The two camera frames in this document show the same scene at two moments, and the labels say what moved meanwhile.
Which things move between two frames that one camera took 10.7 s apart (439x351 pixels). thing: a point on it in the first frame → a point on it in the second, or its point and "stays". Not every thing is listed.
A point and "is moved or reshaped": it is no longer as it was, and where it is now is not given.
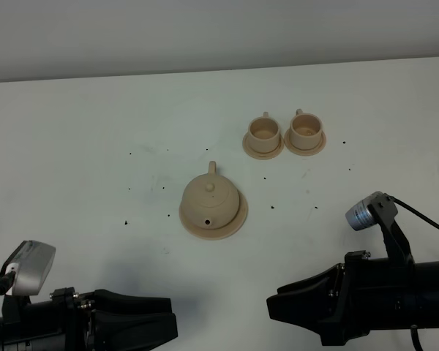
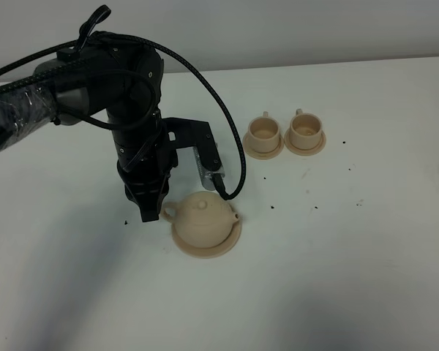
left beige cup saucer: [260, 155] stays
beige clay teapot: [211, 201] is moved or reshaped
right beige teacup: [305, 131] stays
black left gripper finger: [129, 331] → [151, 205]
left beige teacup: [263, 134] stays
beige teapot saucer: [217, 233] → [208, 253]
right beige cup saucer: [304, 152] stays
